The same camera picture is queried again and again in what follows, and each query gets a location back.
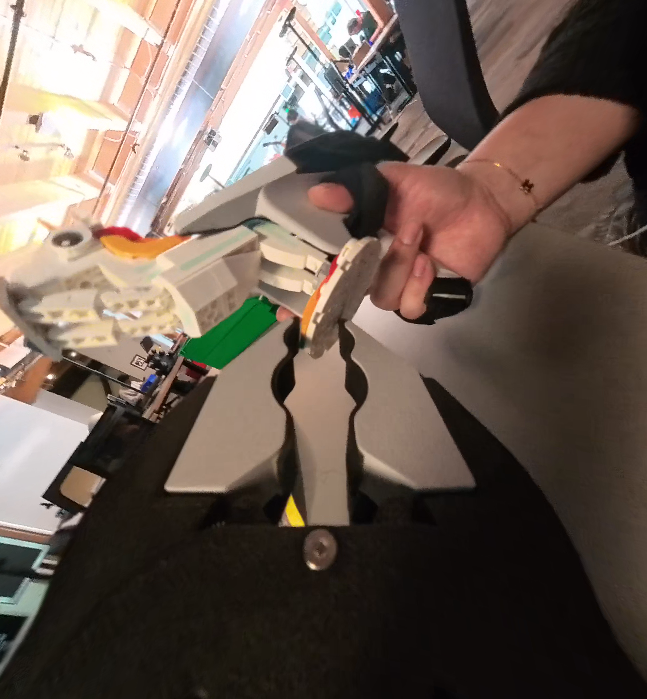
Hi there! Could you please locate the person's black shirt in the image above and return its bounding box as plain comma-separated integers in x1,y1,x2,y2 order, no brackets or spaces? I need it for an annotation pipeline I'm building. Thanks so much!
501,0,647,257

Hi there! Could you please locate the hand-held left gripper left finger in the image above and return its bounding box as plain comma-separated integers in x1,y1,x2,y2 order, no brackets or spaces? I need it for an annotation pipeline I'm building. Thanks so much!
163,318,298,496

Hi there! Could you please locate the gold bracelet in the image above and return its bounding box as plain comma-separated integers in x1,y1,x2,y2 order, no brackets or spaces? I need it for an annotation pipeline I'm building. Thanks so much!
465,158,544,220

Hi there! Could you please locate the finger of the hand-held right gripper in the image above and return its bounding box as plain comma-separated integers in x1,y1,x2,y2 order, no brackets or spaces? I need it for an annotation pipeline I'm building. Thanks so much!
173,159,303,236

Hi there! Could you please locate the round rainbow brick plate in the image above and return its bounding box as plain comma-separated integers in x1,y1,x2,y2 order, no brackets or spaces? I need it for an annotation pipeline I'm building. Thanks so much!
300,235,384,360

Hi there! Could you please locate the person's right hand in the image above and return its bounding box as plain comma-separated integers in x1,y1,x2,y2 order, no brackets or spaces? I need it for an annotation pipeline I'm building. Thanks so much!
308,162,513,313

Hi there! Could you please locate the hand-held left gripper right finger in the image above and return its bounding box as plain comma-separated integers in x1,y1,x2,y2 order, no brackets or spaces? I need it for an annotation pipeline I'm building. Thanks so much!
339,321,477,492

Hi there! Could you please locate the white toy brick unicorn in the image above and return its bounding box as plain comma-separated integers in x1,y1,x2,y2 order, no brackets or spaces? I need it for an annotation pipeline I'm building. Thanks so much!
0,216,325,362

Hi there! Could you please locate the green plastic bin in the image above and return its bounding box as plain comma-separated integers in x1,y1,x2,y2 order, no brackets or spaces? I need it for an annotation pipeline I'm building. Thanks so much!
182,295,280,370

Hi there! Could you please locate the white cable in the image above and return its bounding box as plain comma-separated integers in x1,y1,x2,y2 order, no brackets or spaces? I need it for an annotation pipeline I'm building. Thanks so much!
610,212,647,248

